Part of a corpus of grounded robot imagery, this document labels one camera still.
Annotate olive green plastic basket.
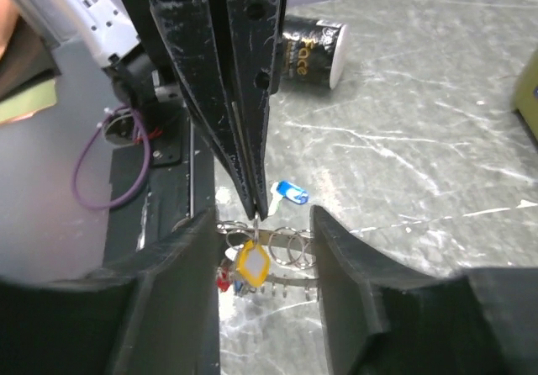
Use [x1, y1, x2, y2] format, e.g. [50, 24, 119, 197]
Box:
[511, 50, 538, 145]

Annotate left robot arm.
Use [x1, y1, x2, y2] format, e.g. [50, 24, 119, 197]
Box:
[16, 0, 287, 219]

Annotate blue key tag on table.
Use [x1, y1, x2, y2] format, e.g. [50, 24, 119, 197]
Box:
[268, 181, 309, 216]

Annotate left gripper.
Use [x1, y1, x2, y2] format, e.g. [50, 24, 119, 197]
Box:
[121, 0, 287, 219]

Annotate yellow key tag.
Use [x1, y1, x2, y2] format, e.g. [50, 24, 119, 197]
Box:
[235, 240, 271, 288]

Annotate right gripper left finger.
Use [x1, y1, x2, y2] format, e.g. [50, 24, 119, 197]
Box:
[1, 208, 219, 374]

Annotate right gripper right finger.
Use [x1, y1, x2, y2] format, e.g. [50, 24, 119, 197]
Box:
[310, 206, 537, 374]

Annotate red key tag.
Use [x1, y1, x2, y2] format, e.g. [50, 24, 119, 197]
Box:
[216, 267, 233, 293]

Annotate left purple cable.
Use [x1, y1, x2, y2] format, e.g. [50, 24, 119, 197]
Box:
[73, 104, 152, 211]

